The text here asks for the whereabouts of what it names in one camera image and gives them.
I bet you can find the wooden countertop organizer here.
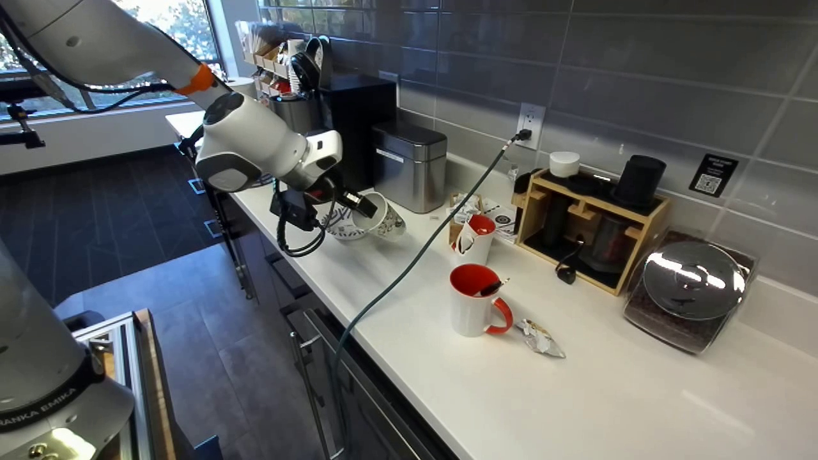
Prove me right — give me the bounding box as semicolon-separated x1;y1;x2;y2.
512;167;672;300

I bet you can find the appliance with metal lid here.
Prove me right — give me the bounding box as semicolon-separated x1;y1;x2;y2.
622;230;760;357

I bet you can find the white wall outlet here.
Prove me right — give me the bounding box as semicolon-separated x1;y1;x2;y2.
517;100;547;149

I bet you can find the black camera stand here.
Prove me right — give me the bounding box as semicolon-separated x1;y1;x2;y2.
0;74;46;152

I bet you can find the dark wood cabinet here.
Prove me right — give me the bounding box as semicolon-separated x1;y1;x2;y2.
202;181;458;460

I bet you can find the small white cup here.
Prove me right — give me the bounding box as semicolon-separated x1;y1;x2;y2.
547;149;582;181

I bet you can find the black canister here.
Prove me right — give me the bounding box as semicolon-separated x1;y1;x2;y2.
612;153;671;214

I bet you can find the red and white mug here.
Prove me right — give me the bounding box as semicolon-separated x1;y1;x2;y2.
452;213;499;267
448;263;517;341

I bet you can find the black Keurig coffee machine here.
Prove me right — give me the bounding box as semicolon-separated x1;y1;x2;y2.
271;74;398;194

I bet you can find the dark power cable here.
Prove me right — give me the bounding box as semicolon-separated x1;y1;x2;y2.
327;125;533;460

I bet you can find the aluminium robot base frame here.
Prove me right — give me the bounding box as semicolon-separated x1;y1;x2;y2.
71;307;187;460

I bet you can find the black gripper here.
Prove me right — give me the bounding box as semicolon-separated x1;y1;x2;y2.
300;163;379;218

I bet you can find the crumpled clear wrapper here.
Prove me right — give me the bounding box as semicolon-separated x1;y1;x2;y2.
510;315;570;362

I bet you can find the snack rack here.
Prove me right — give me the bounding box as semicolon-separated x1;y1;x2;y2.
250;20;336;100

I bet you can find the black wall sign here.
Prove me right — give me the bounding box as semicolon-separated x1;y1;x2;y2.
688;152;741;199

